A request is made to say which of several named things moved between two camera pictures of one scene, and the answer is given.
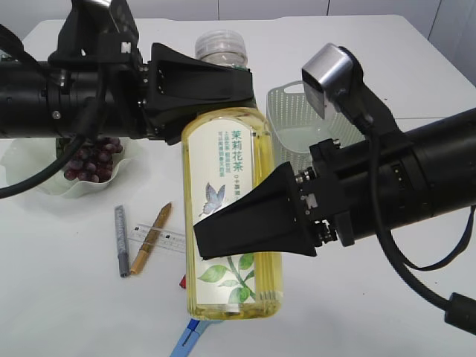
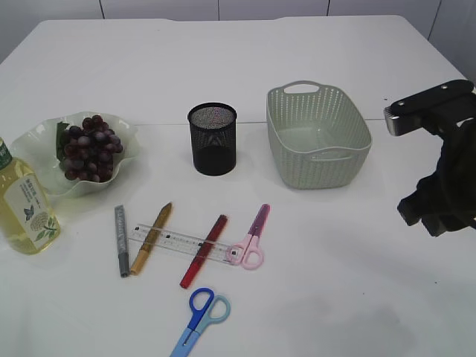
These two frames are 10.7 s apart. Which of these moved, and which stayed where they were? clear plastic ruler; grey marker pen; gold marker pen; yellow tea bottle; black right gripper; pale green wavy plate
Moved: yellow tea bottle; black right gripper
Stayed: gold marker pen; pale green wavy plate; clear plastic ruler; grey marker pen
